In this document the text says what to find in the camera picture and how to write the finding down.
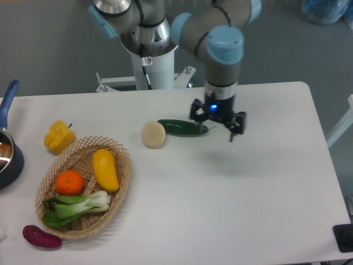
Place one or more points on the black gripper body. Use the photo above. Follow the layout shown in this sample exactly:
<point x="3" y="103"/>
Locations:
<point x="218" y="110"/>

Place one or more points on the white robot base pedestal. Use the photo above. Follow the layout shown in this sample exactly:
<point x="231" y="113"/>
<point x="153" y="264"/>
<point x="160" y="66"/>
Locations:
<point x="149" y="73"/>

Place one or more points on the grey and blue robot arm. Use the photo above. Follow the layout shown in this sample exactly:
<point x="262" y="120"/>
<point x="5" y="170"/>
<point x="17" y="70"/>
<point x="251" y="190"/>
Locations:
<point x="214" y="38"/>

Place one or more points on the black device at table edge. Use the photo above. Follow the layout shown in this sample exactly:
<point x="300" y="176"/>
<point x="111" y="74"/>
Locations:
<point x="343" y="236"/>

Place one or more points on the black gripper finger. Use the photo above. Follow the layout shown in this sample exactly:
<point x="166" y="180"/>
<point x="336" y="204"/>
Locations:
<point x="197" y="113"/>
<point x="236" y="124"/>

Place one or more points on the yellow bell pepper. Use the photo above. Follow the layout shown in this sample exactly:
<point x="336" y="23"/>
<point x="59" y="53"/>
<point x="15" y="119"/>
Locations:
<point x="58" y="137"/>

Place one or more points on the yellow mango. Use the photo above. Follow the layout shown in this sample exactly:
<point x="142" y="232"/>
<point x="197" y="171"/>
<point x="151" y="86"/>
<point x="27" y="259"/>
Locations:
<point x="104" y="168"/>

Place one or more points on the orange fruit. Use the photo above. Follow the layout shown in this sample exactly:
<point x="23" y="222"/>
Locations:
<point x="69" y="183"/>

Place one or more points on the blue-handled saucepan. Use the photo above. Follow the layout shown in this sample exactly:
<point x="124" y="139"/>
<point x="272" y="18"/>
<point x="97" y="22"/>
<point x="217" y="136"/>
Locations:
<point x="12" y="159"/>

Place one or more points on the dark green cucumber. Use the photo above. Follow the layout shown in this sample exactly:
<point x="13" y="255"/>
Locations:
<point x="182" y="128"/>

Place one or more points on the white frame bar right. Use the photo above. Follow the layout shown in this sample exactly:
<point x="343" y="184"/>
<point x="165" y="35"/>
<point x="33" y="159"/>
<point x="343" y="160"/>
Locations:
<point x="341" y="126"/>

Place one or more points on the green bok choy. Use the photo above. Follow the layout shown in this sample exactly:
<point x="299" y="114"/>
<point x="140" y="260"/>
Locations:
<point x="65" y="209"/>

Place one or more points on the blue plastic bag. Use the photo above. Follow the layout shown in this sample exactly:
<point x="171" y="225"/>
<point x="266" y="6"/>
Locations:
<point x="324" y="12"/>

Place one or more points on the purple sweet potato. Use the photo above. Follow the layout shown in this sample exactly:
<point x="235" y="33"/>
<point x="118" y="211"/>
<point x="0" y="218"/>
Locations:
<point x="39" y="238"/>

